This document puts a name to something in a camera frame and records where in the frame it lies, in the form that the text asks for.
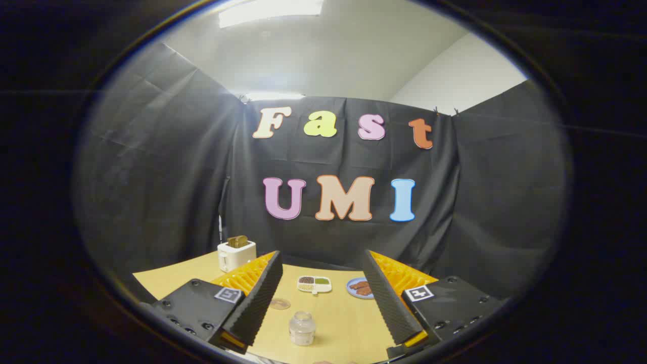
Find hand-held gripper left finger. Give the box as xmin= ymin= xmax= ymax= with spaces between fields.
xmin=139 ymin=250 xmax=284 ymax=354

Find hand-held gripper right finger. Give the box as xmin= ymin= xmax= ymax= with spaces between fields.
xmin=362 ymin=249 xmax=509 ymax=360

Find clear plastic juice bottle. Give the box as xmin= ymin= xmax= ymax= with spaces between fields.
xmin=289 ymin=311 xmax=317 ymax=347

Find blue plate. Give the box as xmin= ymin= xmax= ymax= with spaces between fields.
xmin=346 ymin=277 xmax=376 ymax=300

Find white toaster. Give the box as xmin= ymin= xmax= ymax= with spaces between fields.
xmin=217 ymin=241 xmax=257 ymax=273

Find white divided grain dish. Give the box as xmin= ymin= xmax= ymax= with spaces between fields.
xmin=297 ymin=276 xmax=333 ymax=295

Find wooden table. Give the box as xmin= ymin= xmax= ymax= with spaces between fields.
xmin=132 ymin=250 xmax=440 ymax=364

